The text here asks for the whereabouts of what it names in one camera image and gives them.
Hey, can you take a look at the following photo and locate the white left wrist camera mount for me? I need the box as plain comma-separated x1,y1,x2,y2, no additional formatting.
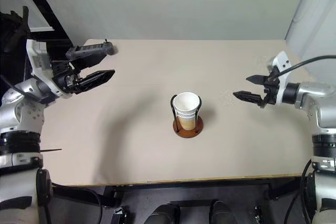
25,39,72,101

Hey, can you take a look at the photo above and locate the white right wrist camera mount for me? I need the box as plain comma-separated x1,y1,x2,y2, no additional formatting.
267,50,293,107

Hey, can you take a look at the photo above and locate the dark grey handheld controller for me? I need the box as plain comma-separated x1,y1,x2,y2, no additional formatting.
65,40,116,61

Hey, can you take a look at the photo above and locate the black metal bracket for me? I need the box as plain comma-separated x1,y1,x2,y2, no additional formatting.
253,206,264,224
111,206,129,224

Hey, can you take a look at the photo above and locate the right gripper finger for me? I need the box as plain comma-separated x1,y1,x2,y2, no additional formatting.
246,74,269,86
233,91,265,105

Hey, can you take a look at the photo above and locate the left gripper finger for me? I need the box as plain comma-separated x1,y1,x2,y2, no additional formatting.
69,55,103,74
77,69,116,94

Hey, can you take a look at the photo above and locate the thin black cable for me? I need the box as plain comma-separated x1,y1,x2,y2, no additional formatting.
284,159,320,224
51,181,104,224

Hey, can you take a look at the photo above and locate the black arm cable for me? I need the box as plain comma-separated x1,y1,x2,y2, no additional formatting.
277,55,336,77
0,75,29,98

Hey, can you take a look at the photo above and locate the wooden cup holder stand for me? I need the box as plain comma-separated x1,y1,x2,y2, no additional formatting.
170,94,204,140

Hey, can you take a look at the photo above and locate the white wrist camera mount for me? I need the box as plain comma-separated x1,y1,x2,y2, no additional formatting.
267,50,293,107
25,39,72,101

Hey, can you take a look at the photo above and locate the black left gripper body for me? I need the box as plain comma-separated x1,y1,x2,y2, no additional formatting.
51,60,82,95

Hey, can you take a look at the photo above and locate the black slanted frame beam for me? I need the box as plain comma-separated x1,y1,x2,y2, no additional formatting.
26,0,77,46

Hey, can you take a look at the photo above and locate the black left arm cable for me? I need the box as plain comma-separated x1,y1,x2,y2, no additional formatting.
0,75,29,98

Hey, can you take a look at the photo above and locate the dark rounded shape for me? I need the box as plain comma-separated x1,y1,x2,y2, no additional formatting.
209,200,235,224
145,202,181,224

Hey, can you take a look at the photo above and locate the black office chair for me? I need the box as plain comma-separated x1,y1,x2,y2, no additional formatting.
0,5,32,54

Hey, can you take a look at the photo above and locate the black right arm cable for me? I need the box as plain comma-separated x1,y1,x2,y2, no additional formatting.
277,55,336,77

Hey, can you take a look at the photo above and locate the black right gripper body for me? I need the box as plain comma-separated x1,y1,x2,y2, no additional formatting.
258,66,280,109

